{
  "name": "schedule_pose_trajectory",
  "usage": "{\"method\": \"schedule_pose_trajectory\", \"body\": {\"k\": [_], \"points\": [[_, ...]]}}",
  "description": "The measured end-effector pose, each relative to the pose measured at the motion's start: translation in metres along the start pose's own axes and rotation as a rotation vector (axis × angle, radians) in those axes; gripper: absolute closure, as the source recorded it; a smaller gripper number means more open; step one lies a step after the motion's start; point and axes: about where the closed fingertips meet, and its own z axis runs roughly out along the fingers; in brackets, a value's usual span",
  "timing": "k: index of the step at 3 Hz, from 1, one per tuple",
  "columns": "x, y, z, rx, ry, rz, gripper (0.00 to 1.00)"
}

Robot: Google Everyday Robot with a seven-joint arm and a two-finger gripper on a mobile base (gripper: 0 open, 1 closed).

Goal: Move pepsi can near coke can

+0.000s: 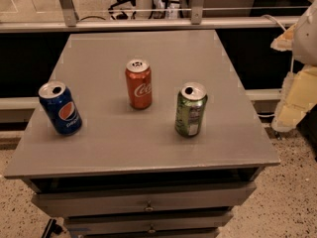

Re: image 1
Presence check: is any grey drawer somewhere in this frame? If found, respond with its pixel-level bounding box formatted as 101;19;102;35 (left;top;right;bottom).
64;211;232;235
32;181;256;217

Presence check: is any green soda can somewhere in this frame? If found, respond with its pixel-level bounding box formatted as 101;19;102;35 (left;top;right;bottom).
175;82;208;137

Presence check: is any white cable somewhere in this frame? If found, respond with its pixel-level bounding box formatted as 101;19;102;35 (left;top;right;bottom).
261;14;287;32

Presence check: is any blue pepsi can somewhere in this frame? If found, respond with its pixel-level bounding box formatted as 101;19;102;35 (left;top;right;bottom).
39;80;82;136

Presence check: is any top grey drawer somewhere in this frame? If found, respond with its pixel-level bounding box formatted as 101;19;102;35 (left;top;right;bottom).
32;181;256;217

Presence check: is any grey metal railing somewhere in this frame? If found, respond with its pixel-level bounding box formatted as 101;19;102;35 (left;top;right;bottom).
0;0;315;33

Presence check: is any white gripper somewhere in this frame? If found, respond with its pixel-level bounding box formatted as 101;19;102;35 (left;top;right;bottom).
270;0;317;132

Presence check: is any red coke can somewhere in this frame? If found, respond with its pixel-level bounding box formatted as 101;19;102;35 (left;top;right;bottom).
125;59;153;109

